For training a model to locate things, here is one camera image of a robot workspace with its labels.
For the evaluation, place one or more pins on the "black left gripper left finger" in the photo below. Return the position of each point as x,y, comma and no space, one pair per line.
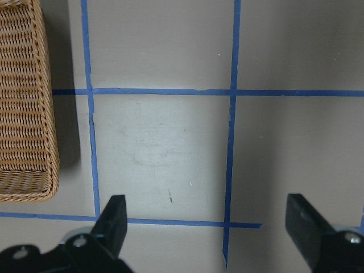
111,228

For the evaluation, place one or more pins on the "brown wicker basket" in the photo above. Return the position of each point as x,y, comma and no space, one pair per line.
29,153

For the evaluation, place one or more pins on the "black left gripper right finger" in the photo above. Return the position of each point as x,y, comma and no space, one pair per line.
306,227

